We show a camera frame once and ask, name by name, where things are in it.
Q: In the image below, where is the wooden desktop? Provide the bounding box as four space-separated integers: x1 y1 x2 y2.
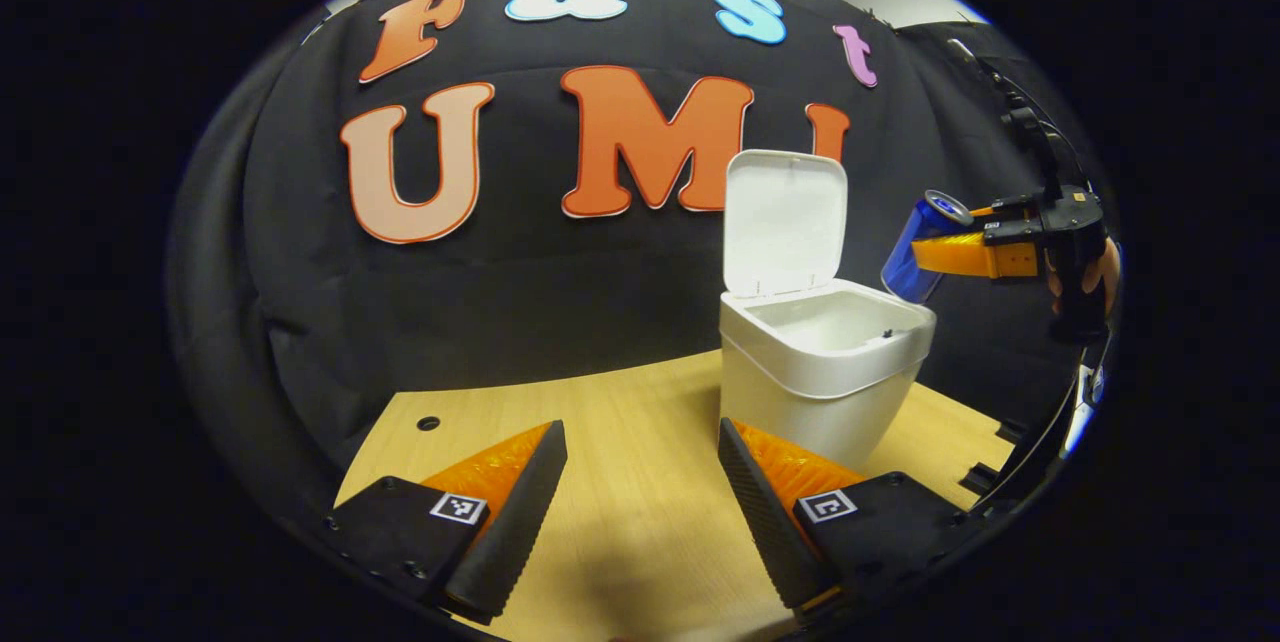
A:
335 347 1016 642

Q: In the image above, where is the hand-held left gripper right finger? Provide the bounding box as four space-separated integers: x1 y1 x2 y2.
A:
718 417 991 623

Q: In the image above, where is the white desktop garbage bin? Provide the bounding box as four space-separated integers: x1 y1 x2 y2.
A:
718 149 938 473

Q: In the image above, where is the blue pop can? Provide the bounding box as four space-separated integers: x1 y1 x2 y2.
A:
880 189 976 305

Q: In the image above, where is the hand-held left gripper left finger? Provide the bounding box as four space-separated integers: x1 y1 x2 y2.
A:
325 420 569 625

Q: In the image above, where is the black backdrop cloth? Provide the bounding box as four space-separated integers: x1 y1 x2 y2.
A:
168 0 1111 513

